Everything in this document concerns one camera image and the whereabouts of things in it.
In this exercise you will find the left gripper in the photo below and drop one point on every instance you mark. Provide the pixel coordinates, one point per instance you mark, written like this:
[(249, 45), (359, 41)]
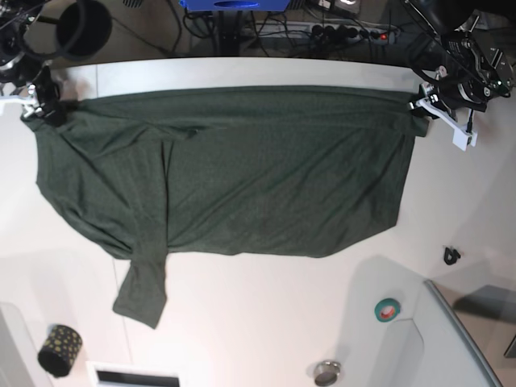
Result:
[(447, 96)]

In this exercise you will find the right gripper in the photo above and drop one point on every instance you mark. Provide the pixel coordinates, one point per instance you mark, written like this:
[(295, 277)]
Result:
[(37, 88)]

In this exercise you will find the dark green t-shirt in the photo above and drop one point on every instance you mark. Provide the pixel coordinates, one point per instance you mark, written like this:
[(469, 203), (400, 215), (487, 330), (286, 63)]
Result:
[(278, 170)]

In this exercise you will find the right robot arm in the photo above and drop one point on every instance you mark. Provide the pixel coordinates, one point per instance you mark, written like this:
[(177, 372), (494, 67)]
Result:
[(16, 53)]

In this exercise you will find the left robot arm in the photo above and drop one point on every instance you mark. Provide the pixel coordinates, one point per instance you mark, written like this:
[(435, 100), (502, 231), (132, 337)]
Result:
[(463, 52)]

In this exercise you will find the black round stand base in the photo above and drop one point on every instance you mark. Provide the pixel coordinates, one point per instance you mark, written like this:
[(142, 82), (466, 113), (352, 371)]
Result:
[(80, 41)]

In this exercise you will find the small black clip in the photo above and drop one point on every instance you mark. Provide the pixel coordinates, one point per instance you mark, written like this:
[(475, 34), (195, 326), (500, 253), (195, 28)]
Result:
[(451, 255)]

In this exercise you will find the white power strip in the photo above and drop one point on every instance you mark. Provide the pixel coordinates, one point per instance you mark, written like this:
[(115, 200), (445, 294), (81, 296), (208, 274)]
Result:
[(335, 32)]

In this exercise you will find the blue box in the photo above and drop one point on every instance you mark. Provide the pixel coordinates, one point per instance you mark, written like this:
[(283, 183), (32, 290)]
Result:
[(222, 5)]

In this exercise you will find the green tape roll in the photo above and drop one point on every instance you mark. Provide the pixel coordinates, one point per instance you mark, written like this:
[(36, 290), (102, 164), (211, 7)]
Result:
[(387, 310)]

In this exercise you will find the black gold dotted cup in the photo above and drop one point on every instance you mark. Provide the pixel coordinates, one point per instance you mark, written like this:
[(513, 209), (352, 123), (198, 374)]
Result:
[(60, 350)]

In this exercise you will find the white slotted tray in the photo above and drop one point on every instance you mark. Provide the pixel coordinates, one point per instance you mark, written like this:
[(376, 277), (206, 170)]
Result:
[(108, 374)]

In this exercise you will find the round metal tin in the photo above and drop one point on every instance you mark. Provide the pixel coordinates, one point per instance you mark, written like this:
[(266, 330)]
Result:
[(326, 373)]

